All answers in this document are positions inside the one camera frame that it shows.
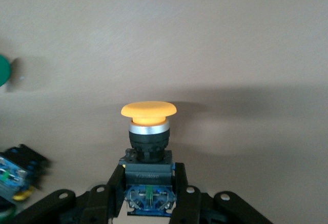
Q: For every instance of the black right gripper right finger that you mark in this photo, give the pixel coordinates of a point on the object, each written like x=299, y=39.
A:
x=189, y=206

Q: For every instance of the green push button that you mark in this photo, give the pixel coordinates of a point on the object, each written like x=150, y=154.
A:
x=4, y=70
x=20, y=167

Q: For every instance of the yellow mushroom push button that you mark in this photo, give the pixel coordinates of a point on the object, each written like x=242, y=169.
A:
x=148, y=111

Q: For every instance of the brown table cover sheet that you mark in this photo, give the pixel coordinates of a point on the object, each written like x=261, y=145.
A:
x=205, y=29

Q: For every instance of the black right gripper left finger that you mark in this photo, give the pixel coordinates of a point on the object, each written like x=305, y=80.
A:
x=97, y=206

